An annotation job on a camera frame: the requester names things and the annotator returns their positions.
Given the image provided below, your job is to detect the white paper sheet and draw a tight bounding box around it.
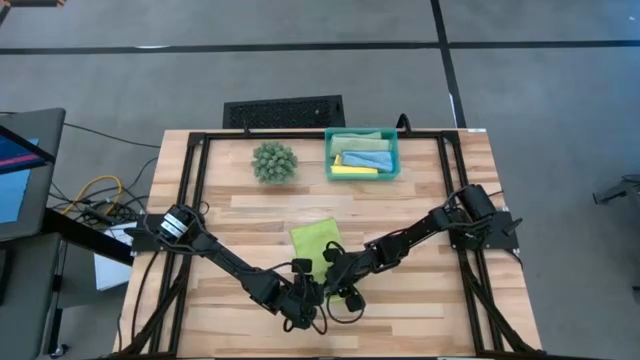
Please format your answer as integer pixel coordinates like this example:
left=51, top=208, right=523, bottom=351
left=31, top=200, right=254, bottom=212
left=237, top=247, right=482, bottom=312
left=93, top=222, right=139, bottom=292

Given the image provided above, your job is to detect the black stand foot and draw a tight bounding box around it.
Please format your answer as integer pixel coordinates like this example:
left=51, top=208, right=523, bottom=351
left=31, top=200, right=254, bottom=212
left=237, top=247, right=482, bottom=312
left=592, top=172, right=640, bottom=214

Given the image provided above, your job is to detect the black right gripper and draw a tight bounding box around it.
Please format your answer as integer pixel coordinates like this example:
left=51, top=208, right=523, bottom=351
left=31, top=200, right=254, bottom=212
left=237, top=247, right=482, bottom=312
left=322, top=241, right=377, bottom=314

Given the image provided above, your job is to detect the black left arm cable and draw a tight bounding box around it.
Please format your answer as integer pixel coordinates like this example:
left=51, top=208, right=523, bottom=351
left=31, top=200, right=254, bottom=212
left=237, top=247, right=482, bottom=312
left=249, top=260, right=329, bottom=336

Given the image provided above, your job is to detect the black desk bar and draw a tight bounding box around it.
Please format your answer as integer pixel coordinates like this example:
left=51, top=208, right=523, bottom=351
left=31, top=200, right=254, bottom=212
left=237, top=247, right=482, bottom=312
left=42, top=207, right=136, bottom=266

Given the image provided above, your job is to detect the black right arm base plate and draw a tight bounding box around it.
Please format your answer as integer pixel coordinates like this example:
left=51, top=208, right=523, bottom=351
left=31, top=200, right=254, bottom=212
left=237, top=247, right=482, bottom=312
left=446, top=209, right=524, bottom=251

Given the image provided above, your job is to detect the light blue microfiber towel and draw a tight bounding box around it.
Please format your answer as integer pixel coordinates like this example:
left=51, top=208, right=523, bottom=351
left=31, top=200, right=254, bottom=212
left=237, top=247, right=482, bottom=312
left=340, top=149, right=395, bottom=174

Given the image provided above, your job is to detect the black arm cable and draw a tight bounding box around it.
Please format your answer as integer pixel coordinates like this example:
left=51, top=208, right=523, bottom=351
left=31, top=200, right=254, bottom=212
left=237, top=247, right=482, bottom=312
left=324, top=240, right=367, bottom=325
left=249, top=260, right=329, bottom=336

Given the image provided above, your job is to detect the black floor cable bundle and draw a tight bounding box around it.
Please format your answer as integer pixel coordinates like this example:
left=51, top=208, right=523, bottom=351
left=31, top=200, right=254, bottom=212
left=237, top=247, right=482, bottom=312
left=47, top=122, right=161, bottom=229

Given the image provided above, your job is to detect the yellow microfiber towel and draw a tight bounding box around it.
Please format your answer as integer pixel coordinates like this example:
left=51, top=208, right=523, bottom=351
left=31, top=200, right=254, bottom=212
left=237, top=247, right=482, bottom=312
left=329, top=153, right=380, bottom=176

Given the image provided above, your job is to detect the teal plastic basket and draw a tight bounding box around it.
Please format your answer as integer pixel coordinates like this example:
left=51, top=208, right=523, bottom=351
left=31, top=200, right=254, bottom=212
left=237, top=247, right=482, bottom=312
left=323, top=126, right=402, bottom=183

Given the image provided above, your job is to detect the lime green microfiber towel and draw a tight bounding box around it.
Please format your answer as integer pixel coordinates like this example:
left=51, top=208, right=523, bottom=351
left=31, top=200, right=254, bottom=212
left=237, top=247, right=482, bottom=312
left=289, top=217, right=347, bottom=304

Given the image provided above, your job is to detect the yellow cable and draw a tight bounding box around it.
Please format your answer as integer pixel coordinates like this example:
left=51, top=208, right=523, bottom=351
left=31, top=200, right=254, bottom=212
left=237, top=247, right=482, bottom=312
left=60, top=174, right=124, bottom=216

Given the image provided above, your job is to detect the grey computer monitor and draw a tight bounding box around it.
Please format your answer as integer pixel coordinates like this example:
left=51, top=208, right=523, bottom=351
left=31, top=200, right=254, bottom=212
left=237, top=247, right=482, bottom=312
left=0, top=107, right=67, bottom=244

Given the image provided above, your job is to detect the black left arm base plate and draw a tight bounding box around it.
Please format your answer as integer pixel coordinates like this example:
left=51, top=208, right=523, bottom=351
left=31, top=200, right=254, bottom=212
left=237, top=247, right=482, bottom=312
left=130, top=213, right=201, bottom=253

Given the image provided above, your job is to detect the pale green microfiber towel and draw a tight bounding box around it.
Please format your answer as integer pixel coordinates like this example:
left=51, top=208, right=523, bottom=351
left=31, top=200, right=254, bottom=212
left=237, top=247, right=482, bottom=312
left=329, top=130, right=392, bottom=155

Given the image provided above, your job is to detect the black aluminium table frame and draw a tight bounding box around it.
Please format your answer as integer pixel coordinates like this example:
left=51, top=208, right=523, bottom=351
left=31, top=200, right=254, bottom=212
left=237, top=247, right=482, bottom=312
left=113, top=129, right=546, bottom=360

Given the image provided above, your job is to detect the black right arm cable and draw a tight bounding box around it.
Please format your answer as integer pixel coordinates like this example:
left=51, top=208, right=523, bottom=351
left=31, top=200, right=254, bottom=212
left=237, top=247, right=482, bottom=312
left=324, top=240, right=367, bottom=325

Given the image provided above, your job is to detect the potted artificial green plant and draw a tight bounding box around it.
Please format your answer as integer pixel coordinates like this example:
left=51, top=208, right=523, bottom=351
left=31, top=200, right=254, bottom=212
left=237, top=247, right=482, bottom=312
left=250, top=141, right=299, bottom=185

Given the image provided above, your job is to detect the black bar with orange ends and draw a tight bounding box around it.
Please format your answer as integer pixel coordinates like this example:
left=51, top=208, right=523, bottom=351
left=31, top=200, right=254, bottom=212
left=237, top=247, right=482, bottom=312
left=0, top=0, right=66, bottom=9

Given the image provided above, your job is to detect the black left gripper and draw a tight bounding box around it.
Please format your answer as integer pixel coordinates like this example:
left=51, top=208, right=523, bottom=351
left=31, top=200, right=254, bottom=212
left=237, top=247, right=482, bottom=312
left=277, top=257, right=332, bottom=331

